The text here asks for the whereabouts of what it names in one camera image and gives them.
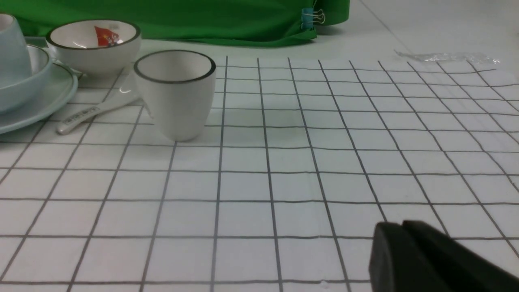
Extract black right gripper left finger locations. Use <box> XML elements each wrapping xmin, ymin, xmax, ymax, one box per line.
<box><xmin>369</xmin><ymin>222</ymin><xmax>450</xmax><ymax>292</ymax></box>

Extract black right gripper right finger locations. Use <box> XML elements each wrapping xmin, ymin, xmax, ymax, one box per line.
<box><xmin>402</xmin><ymin>220</ymin><xmax>519</xmax><ymax>292</ymax></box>

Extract pale blue bowl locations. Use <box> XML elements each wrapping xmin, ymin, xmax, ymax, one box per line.
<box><xmin>0</xmin><ymin>45</ymin><xmax>53</xmax><ymax>113</ymax></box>

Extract pale blue cup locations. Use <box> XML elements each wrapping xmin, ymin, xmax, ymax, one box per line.
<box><xmin>0</xmin><ymin>13</ymin><xmax>32</xmax><ymax>87</ymax></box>

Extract white grid tablecloth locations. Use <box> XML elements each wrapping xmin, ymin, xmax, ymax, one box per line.
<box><xmin>0</xmin><ymin>57</ymin><xmax>519</xmax><ymax>292</ymax></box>

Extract clear plastic wrapper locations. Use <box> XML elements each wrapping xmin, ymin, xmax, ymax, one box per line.
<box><xmin>390</xmin><ymin>50</ymin><xmax>501</xmax><ymax>65</ymax></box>

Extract blue binder clip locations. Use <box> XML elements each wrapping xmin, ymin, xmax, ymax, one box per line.
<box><xmin>300</xmin><ymin>8</ymin><xmax>326</xmax><ymax>31</ymax></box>

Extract green backdrop cloth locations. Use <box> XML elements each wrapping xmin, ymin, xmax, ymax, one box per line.
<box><xmin>0</xmin><ymin>0</ymin><xmax>350</xmax><ymax>48</ymax></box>

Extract white cup black rim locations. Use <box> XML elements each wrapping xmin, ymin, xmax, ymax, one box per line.
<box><xmin>133</xmin><ymin>49</ymin><xmax>217</xmax><ymax>142</ymax></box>

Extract white bowl red picture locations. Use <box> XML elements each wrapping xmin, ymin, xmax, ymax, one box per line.
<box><xmin>45</xmin><ymin>19</ymin><xmax>142</xmax><ymax>75</ymax></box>

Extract pale blue plate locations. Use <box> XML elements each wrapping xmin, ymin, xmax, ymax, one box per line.
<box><xmin>0</xmin><ymin>64</ymin><xmax>78</xmax><ymax>134</ymax></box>

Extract white patterned-handle spoon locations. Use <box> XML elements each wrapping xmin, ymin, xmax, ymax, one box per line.
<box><xmin>56</xmin><ymin>89</ymin><xmax>141</xmax><ymax>135</ymax></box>

